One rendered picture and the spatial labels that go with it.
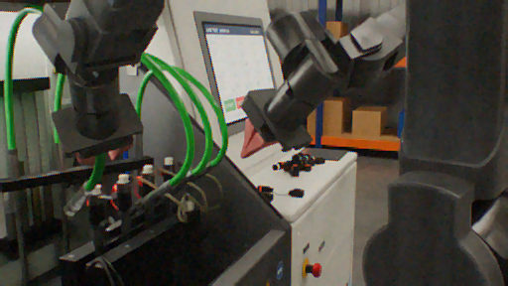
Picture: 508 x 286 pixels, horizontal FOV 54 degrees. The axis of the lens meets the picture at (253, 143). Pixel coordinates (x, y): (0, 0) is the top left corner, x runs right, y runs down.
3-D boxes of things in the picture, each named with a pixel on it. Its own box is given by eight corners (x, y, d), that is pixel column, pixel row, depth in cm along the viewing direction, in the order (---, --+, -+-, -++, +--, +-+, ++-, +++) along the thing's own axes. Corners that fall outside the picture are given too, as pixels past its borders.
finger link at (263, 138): (241, 129, 81) (274, 91, 75) (265, 165, 78) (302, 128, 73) (211, 135, 75) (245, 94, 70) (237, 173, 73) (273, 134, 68)
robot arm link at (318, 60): (329, 73, 61) (356, 77, 65) (303, 34, 64) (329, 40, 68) (296, 109, 65) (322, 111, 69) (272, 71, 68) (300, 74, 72)
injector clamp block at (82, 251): (107, 346, 89) (102, 266, 86) (64, 333, 93) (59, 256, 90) (201, 268, 119) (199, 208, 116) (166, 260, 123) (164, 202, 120)
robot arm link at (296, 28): (390, 41, 63) (374, 80, 71) (344, -19, 68) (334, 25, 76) (307, 72, 61) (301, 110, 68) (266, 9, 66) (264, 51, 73)
